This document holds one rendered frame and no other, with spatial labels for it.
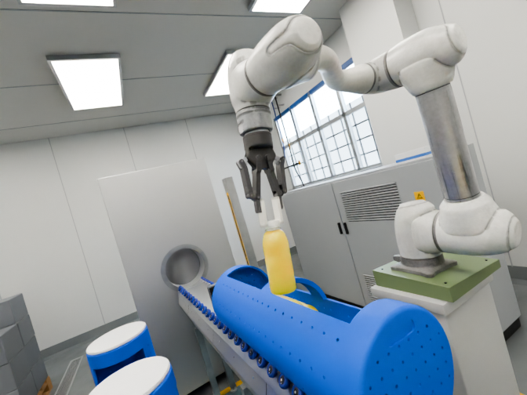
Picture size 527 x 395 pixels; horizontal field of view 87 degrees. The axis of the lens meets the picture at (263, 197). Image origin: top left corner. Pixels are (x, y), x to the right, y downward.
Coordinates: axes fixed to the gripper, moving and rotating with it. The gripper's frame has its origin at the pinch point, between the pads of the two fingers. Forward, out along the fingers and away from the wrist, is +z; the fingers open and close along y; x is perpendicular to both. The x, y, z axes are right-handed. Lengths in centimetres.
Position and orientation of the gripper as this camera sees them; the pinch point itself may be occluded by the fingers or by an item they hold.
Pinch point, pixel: (270, 211)
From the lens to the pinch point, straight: 70.7
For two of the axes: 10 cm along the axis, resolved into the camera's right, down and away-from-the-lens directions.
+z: 1.7, 9.8, -0.5
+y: -8.7, 1.2, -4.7
